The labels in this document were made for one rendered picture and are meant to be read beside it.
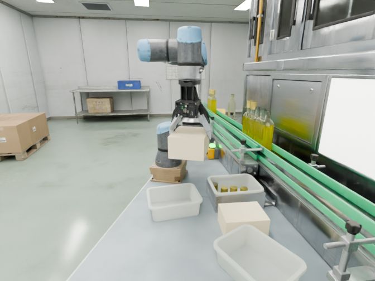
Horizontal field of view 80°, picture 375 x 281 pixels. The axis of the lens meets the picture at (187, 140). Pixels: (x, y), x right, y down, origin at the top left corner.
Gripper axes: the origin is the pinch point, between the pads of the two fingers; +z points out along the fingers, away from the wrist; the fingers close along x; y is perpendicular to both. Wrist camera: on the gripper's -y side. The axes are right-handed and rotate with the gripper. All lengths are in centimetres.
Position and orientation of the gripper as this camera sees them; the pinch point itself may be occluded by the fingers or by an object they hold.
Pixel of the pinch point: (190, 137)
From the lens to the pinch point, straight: 80.0
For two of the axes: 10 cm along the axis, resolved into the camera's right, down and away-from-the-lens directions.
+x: 9.8, 0.6, -2.0
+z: 0.0, 9.5, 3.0
